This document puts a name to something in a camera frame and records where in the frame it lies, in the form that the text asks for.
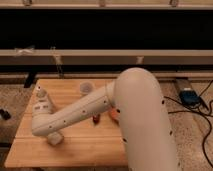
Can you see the black object on floor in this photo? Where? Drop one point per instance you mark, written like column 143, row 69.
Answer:
column 4, row 114

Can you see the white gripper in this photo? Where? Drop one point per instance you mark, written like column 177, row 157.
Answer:
column 55, row 135

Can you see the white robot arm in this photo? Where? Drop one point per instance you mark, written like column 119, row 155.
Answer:
column 143, row 119

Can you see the orange object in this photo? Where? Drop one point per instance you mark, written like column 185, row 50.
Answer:
column 114, row 115

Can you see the blue power adapter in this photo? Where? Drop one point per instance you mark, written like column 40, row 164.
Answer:
column 189, row 97

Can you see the white sponge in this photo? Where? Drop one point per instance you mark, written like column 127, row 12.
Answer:
column 55, row 141

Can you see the wooden table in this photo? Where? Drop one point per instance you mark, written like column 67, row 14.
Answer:
column 85, row 144

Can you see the white spray bottle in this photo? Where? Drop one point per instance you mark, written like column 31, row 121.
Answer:
column 43, row 101

